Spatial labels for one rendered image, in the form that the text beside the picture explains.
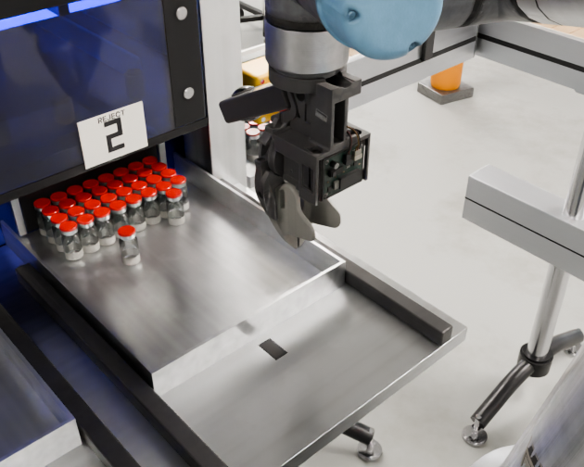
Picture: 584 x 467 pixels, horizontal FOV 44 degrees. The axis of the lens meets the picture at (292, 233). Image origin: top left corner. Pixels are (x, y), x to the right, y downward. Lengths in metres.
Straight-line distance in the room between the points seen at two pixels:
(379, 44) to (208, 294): 0.43
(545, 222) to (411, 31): 1.18
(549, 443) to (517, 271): 2.03
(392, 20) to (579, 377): 0.27
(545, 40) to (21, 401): 1.13
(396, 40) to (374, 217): 2.04
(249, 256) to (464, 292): 1.43
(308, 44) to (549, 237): 1.13
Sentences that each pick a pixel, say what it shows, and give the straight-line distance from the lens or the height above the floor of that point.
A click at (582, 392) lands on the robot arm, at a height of 1.19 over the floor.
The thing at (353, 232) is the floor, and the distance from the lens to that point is 2.46.
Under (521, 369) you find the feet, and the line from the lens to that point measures 1.88.
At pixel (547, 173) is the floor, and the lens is 2.93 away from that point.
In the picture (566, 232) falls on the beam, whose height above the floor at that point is 0.53.
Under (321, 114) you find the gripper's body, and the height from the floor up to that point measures 1.14.
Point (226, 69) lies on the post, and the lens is 0.96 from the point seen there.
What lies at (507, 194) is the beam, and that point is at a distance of 1.70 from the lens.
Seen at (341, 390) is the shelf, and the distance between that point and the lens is 0.74.
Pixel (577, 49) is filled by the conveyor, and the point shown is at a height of 0.92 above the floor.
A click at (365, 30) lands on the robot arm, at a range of 0.50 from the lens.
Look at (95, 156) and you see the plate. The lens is 0.89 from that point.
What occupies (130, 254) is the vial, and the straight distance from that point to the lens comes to 0.89.
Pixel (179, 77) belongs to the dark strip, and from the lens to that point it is 0.92.
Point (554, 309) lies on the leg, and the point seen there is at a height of 0.30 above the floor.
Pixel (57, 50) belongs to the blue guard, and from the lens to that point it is 0.83.
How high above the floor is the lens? 1.43
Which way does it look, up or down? 36 degrees down
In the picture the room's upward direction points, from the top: straight up
